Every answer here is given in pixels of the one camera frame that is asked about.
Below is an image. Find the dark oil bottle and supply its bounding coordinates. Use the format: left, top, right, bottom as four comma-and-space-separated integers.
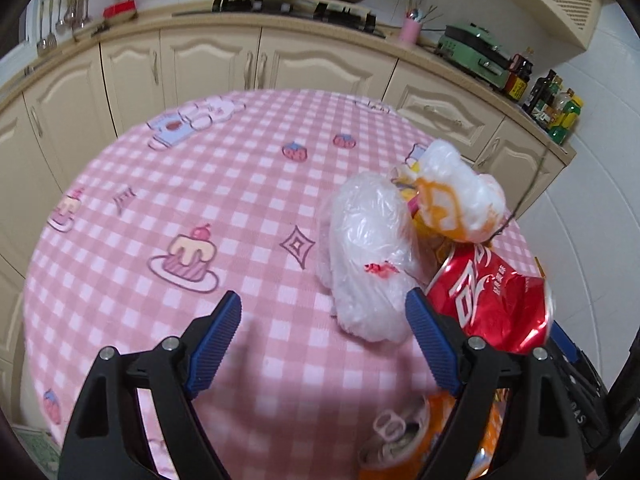
524, 70, 558, 119

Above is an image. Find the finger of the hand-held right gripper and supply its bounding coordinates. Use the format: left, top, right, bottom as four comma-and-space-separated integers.
547, 321, 601, 396

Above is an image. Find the thin black cable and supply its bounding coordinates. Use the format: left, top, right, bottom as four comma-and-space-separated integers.
482, 142, 551, 248

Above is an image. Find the green patterned mat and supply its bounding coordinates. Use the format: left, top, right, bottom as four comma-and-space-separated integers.
10, 422, 63, 480

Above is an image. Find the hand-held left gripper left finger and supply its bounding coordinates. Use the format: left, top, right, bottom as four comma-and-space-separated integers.
57, 290, 243, 480

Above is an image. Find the cream kitchen cabinet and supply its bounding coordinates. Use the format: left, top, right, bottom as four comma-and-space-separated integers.
0, 22, 576, 361

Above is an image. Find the green electric grill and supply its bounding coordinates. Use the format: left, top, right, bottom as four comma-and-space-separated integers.
435, 22, 516, 92

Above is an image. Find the white orange plastic bag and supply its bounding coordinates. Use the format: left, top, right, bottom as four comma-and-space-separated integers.
390, 140, 508, 246

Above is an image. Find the green yellow bottle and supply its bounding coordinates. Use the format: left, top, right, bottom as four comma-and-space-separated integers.
546, 89, 584, 146

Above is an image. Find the orange crushed can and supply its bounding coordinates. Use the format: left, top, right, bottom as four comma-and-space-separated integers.
357, 391, 511, 480

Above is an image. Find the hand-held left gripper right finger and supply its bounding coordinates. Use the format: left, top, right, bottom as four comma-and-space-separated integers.
405, 287, 588, 480

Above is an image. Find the dark sauce bottle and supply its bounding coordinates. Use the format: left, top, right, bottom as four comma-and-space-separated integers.
502, 50, 534, 103

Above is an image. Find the pink checked tablecloth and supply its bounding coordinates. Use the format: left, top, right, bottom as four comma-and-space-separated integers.
22, 89, 551, 480

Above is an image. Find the row of hanging utensils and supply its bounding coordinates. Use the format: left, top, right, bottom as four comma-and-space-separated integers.
35, 0, 96, 56

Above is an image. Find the black gas stove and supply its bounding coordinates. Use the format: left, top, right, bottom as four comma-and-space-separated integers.
172, 0, 386, 37

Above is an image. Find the yellow wrapper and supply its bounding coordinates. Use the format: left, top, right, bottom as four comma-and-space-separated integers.
395, 180, 446, 261

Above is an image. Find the red container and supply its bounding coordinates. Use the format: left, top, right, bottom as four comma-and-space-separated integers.
102, 0, 139, 24

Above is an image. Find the red crushed can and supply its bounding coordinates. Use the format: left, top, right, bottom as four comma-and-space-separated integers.
425, 242, 553, 356

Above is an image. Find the pink utensil holder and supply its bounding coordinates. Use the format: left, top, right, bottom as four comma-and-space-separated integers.
398, 15, 424, 47

